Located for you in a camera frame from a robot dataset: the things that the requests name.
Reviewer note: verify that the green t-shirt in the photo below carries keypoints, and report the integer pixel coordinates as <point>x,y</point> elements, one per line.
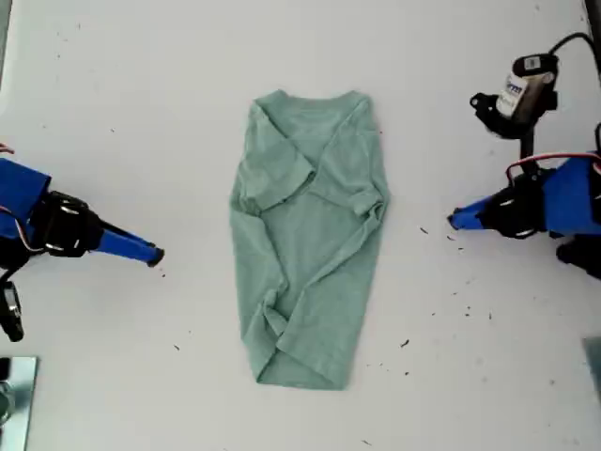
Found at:
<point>310,263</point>

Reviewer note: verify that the black camera stalk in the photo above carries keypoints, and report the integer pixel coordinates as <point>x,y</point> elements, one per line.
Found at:
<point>527,145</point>

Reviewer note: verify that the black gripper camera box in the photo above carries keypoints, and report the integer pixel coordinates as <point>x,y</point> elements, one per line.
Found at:
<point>521,94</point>
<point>10,310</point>

